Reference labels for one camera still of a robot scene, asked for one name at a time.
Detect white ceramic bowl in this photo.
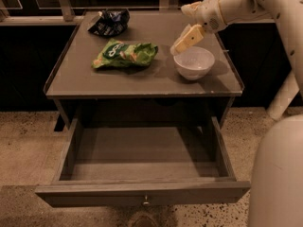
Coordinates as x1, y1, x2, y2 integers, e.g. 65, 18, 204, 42
173, 46, 215, 80

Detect open grey top drawer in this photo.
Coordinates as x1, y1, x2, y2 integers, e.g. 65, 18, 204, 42
35, 117, 250, 207

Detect metal railing frame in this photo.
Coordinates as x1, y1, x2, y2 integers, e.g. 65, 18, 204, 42
0, 0, 303, 27

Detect grey wooden cabinet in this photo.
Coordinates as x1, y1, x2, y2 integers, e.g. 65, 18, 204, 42
45, 10, 243, 124

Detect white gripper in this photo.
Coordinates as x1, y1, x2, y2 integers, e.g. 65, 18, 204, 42
170, 0, 227, 56

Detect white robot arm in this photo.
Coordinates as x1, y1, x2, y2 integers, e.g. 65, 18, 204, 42
170, 0, 303, 227

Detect dark blue chip bag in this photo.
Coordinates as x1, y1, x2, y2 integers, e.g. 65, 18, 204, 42
87, 9, 130, 38

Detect small metal drawer knob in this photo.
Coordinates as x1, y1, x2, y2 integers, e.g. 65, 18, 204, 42
142, 195, 151, 206

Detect green rice chip bag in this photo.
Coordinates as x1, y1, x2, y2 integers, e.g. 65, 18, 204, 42
92, 39, 158, 69

